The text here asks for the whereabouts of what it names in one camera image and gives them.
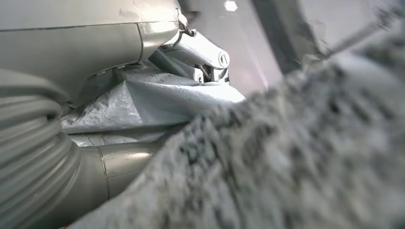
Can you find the grey felt delivery box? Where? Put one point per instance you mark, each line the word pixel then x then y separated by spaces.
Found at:
pixel 284 158

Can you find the round ceiling light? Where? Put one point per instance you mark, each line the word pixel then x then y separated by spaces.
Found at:
pixel 231 5

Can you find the dark pillar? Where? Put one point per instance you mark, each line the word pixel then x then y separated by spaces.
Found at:
pixel 278 31

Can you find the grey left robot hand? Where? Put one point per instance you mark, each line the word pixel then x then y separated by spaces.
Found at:
pixel 79 47

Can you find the grey plastic mailer package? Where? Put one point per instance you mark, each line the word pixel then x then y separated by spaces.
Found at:
pixel 152 104

